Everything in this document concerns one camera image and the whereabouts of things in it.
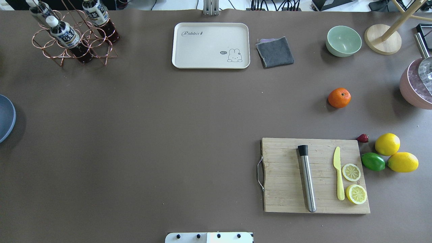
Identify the tea bottle left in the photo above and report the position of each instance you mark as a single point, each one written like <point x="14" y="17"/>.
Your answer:
<point x="40" y="11"/>

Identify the tea bottle front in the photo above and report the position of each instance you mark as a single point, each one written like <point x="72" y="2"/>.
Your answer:
<point x="68" y="38"/>

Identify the grey folded cloth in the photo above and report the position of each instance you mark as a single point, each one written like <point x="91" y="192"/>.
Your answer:
<point x="275" y="52"/>

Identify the copper wire bottle rack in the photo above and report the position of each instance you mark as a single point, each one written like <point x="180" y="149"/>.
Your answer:
<point x="83" y="33"/>

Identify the wooden cutting board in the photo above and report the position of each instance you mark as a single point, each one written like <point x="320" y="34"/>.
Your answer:
<point x="283" y="186"/>

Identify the orange fruit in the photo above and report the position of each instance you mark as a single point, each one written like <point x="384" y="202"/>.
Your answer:
<point x="339" y="98"/>

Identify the steel muddler black tip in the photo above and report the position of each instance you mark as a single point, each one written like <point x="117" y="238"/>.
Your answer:
<point x="307" y="178"/>

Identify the yellow lemon near strawberry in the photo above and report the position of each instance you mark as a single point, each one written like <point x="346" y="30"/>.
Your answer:
<point x="387" y="144"/>

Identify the clear ice cubes pile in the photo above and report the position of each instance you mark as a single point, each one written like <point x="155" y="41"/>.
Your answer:
<point x="416" y="84"/>

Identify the metal ice scoop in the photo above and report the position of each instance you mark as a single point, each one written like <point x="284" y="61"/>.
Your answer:
<point x="423" y="50"/>

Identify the tea bottle right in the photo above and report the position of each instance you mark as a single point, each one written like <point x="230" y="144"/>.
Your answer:
<point x="100" y="19"/>

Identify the lemon slice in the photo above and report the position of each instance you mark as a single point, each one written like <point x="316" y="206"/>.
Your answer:
<point x="351" y="172"/>
<point x="356" y="194"/>

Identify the yellow lemon far right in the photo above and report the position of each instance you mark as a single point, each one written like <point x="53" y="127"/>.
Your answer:
<point x="403" y="162"/>

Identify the green bowl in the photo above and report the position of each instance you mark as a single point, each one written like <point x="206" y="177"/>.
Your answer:
<point x="343" y="41"/>

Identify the pink bowl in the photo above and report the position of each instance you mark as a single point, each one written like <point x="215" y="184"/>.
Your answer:
<point x="408" y="93"/>

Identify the blue plate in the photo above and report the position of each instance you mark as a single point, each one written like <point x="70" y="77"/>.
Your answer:
<point x="8" y="117"/>

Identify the grey metal camera post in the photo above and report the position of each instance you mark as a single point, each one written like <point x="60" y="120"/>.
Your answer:
<point x="210" y="7"/>

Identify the green lime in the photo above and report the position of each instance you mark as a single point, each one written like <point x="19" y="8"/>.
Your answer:
<point x="373" y="161"/>

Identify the cream rabbit tray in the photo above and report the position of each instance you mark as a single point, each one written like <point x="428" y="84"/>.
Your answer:
<point x="211" y="46"/>

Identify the yellow plastic knife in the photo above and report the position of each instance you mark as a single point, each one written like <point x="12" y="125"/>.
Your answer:
<point x="337" y="166"/>

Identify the lemon slice lower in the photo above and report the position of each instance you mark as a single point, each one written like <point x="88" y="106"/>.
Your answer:
<point x="356" y="194"/>

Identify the tea bottle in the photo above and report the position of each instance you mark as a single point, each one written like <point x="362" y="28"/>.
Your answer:
<point x="40" y="11"/>
<point x="68" y="38"/>
<point x="100" y="19"/>

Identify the wooden cup stand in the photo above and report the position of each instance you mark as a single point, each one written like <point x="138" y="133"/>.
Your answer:
<point x="385" y="39"/>

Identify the red strawberry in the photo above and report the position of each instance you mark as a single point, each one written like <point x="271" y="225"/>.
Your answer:
<point x="363" y="138"/>

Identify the lemon slice upper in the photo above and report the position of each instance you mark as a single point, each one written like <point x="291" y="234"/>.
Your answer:
<point x="351" y="172"/>

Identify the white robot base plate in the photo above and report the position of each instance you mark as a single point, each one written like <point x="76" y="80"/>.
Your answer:
<point x="210" y="237"/>

